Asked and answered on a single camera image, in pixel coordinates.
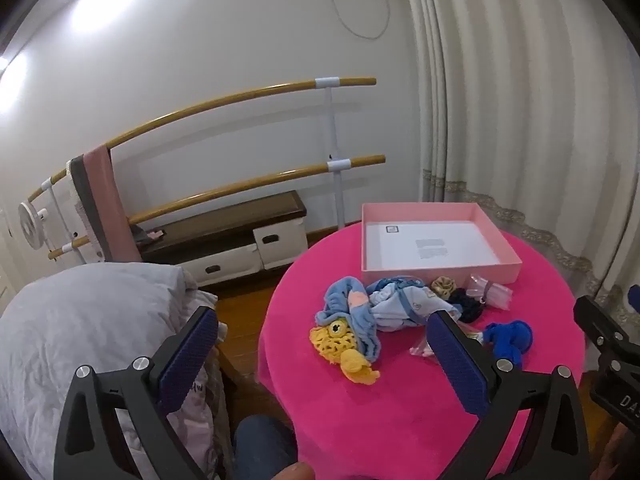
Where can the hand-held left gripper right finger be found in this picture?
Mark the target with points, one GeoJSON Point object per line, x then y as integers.
{"type": "Point", "coordinates": [457, 365]}

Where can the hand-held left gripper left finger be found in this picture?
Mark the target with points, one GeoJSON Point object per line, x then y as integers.
{"type": "Point", "coordinates": [187, 355]}

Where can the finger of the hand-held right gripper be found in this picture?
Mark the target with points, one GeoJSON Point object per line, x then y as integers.
{"type": "Point", "coordinates": [635, 297]}
{"type": "Point", "coordinates": [597, 322]}

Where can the royal blue cloth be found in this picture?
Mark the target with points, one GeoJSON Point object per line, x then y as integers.
{"type": "Point", "coordinates": [507, 340]}

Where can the navy scrunchie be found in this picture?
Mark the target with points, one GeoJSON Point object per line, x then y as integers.
{"type": "Point", "coordinates": [467, 305]}

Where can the beige scrunchie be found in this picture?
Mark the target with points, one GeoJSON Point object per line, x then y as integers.
{"type": "Point", "coordinates": [443, 286]}

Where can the clear plastic bag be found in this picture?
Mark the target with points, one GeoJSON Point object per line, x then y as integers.
{"type": "Point", "coordinates": [492, 292]}

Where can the pale blue garment bundle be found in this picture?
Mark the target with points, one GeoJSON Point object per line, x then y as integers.
{"type": "Point", "coordinates": [400, 305]}

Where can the pink cardboard box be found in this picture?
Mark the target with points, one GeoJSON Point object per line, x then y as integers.
{"type": "Point", "coordinates": [425, 245]}

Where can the yellow knitted cloth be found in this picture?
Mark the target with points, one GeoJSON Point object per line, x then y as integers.
{"type": "Point", "coordinates": [332, 345]}

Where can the light blue towel cloth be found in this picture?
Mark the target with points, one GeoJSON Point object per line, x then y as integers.
{"type": "Point", "coordinates": [345, 300]}

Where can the person's left hand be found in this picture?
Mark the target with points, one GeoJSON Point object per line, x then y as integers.
{"type": "Point", "coordinates": [296, 472]}

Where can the printed blanket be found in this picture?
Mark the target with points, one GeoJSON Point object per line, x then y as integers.
{"type": "Point", "coordinates": [197, 410]}

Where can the pink tablecloth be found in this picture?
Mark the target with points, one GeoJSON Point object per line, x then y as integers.
{"type": "Point", "coordinates": [375, 410]}

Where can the person's leg in jeans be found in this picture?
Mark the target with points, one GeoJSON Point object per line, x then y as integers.
{"type": "Point", "coordinates": [262, 447]}

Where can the low brown and white cabinet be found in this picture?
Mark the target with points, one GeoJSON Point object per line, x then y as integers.
{"type": "Point", "coordinates": [220, 240]}

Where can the pink and grey mat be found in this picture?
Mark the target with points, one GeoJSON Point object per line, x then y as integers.
{"type": "Point", "coordinates": [105, 200]}

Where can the white clip fan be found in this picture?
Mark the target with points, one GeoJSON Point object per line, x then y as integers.
{"type": "Point", "coordinates": [29, 225]}

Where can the cream curtain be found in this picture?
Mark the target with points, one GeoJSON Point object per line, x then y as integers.
{"type": "Point", "coordinates": [525, 110]}

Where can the short wooden barre rail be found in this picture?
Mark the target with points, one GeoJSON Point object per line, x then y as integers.
{"type": "Point", "coordinates": [250, 185]}

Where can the long wooden barre rail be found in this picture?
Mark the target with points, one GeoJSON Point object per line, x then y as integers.
{"type": "Point", "coordinates": [200, 105]}

